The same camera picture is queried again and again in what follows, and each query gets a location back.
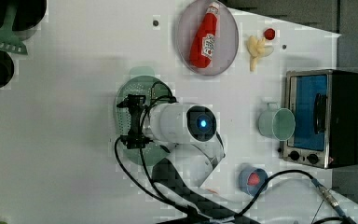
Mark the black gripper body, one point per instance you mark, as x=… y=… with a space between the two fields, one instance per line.
x=134 y=139

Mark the green plastic strainer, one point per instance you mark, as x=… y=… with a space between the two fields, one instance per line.
x=143 y=81

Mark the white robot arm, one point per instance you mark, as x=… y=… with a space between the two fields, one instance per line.
x=178 y=147

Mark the red ketchup bottle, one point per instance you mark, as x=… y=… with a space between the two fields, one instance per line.
x=202 y=48

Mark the red strawberry in bowl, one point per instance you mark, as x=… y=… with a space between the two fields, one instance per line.
x=253 y=179

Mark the blue small bowl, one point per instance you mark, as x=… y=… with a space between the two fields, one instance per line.
x=243 y=178

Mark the purple round plate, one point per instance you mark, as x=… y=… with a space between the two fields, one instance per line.
x=226 y=42

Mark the green plastic mug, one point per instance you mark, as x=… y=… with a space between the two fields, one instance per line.
x=276 y=122

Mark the peeled banana toy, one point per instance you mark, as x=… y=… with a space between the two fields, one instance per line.
x=257 y=49

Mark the black round pot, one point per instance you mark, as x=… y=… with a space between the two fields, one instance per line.
x=26 y=16

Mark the green slotted spatula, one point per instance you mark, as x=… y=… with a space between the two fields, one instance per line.
x=9 y=42

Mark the red strawberry toy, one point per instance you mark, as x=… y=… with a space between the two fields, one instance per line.
x=269 y=34

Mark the silver toaster oven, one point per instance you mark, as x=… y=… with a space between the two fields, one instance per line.
x=325 y=106

